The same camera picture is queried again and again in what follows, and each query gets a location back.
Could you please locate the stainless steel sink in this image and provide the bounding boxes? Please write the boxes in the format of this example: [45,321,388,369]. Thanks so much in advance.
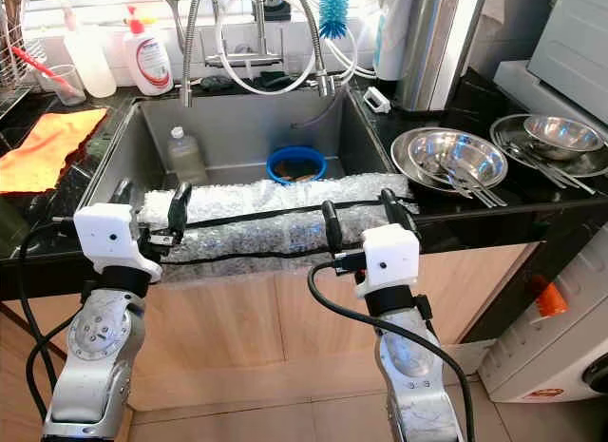
[78,86,408,215]

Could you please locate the steel spring faucet hose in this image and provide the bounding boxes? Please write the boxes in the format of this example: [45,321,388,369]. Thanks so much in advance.
[179,0,221,108]

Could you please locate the white soap bottle red cap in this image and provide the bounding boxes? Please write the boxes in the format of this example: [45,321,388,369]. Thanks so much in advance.
[123,7,175,97]

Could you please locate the clear plastic bottle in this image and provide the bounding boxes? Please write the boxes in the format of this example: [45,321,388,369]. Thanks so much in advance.
[166,126,208,186]

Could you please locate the orange plastic object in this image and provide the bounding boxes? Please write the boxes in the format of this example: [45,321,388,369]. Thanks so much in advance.
[527,274,571,317]

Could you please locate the tall stainless steel canister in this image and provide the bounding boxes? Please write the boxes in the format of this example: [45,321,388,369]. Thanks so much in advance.
[394,0,488,113]

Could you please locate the orange cloth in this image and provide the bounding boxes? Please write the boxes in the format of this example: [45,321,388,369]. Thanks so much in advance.
[0,107,112,195]

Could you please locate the blue plastic bowl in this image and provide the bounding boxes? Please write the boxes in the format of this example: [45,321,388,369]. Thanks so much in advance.
[266,145,329,183]

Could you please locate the white water hose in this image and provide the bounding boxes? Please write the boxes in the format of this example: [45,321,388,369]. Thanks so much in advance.
[211,0,376,96]

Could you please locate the chrome mixer tap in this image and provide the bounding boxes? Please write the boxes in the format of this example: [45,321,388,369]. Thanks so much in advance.
[214,0,281,70]

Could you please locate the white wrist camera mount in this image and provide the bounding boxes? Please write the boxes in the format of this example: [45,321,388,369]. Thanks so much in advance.
[353,223,422,300]
[73,203,164,283]

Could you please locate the blue bottle brush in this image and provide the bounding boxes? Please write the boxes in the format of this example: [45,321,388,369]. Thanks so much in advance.
[318,0,352,41]

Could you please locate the large steel plate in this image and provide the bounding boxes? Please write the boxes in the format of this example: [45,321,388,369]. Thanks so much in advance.
[389,126,514,194]

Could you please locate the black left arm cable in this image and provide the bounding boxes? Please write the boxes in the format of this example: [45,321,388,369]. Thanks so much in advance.
[14,219,82,424]

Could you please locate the clear bubble wrap strip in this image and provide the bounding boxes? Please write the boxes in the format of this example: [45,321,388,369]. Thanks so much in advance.
[138,171,424,277]

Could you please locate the wire dish rack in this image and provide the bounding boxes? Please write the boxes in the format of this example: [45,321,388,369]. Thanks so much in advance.
[0,0,31,91]

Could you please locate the white washing machine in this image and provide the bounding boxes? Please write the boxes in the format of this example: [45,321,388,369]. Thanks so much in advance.
[475,0,608,405]

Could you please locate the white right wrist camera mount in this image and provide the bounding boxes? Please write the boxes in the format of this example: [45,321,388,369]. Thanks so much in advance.
[353,223,422,300]

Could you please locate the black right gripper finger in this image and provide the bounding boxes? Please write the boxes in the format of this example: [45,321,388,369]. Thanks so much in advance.
[320,201,346,256]
[378,188,409,229]

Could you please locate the steel gooseneck spring faucet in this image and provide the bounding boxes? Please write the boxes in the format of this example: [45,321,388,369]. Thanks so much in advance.
[285,0,338,97]

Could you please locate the steel cutlery piece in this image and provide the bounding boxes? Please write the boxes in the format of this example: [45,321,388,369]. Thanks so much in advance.
[432,157,503,207]
[446,153,512,205]
[513,140,599,191]
[499,138,592,194]

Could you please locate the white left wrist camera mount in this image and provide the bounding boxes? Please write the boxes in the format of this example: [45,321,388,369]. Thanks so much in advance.
[73,203,164,283]

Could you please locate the clear plastic cup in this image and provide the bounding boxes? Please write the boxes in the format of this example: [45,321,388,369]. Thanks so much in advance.
[46,64,88,106]

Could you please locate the small white plastic clip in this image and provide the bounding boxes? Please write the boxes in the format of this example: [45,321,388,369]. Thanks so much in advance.
[361,86,392,114]

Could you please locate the black tape strip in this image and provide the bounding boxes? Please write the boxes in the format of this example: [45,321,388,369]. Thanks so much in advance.
[166,240,329,267]
[190,200,386,232]

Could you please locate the small steel bowl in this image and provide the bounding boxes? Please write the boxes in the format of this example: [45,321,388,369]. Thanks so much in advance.
[522,115,604,161]

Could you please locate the light wood sink cabinet front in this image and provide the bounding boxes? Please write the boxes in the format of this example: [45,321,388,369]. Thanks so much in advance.
[0,242,547,442]

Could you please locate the red handled utensil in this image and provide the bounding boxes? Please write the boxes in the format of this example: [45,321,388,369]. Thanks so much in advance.
[9,45,66,80]

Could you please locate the large steel bowl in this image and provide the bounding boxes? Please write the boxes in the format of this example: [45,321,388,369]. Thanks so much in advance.
[408,129,509,189]

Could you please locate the white pump bottle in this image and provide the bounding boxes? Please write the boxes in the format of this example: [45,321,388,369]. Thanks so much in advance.
[63,5,118,99]

